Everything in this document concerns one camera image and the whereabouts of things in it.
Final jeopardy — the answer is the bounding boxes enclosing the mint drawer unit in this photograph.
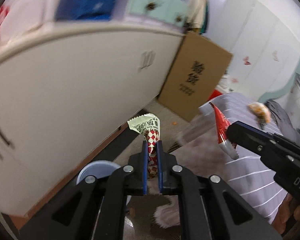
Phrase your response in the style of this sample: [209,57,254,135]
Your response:
[125,0,188,28]

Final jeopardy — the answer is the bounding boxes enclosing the mint bunk bed frame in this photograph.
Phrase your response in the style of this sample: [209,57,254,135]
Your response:
[258,59,300,103]

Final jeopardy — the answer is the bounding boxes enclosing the white red plastic bag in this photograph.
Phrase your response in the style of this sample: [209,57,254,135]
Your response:
[0,4,12,48]

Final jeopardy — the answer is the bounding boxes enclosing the light blue trash bin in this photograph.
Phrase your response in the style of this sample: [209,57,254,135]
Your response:
[76,160,121,185]

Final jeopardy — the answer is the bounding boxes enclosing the grey folded blanket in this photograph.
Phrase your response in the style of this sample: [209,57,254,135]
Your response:
[265,100,300,146]

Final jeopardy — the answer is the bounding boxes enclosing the hanging cream jacket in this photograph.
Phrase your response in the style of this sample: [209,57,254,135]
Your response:
[187,0,209,35]

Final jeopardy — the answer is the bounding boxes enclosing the red silver snack wrapper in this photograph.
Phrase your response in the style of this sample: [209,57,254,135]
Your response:
[210,102,239,160]

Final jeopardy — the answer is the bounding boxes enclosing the purple checkered tablecloth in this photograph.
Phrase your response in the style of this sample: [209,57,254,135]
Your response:
[199,92,287,223]

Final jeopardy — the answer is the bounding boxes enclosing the long white low cabinet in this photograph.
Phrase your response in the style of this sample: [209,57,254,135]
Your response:
[0,22,182,216]

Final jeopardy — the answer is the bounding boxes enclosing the red white checkered wrapper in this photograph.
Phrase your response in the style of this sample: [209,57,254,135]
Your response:
[128,113,160,179]

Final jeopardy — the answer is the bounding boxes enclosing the brown cardboard box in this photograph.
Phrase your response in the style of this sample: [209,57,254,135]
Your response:
[158,32,233,121]

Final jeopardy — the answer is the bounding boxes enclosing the blue fabric bag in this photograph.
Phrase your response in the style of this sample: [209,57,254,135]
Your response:
[55,0,117,21]

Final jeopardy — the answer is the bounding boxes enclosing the orange snack bag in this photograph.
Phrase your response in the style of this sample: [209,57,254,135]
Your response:
[248,102,271,125]

